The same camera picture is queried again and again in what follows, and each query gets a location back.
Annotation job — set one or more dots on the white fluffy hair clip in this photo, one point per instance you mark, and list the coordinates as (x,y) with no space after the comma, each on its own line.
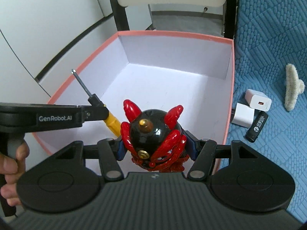
(294,87)

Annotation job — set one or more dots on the blue textured sofa cover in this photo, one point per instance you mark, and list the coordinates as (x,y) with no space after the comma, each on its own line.
(271,34)

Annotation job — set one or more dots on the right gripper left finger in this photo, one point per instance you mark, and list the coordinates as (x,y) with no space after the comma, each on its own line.
(109,166)

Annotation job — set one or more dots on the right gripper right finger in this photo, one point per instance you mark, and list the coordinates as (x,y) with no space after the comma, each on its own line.
(202,153)

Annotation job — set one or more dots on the white usb charger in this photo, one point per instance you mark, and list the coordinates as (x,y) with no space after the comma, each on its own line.
(258,100)

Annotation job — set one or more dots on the white plug adapter cube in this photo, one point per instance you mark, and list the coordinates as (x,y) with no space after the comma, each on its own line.
(242,115)

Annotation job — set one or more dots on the red lion figurine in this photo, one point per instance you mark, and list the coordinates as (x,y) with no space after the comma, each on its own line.
(154,138)

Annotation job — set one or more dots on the yellow handled screwdriver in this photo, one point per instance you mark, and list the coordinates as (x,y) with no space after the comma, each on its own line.
(110,120)

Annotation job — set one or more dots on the black lighter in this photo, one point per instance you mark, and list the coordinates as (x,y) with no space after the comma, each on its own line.
(256,127)

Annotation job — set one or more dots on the person's left hand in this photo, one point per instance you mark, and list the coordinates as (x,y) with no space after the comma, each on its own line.
(13,169)

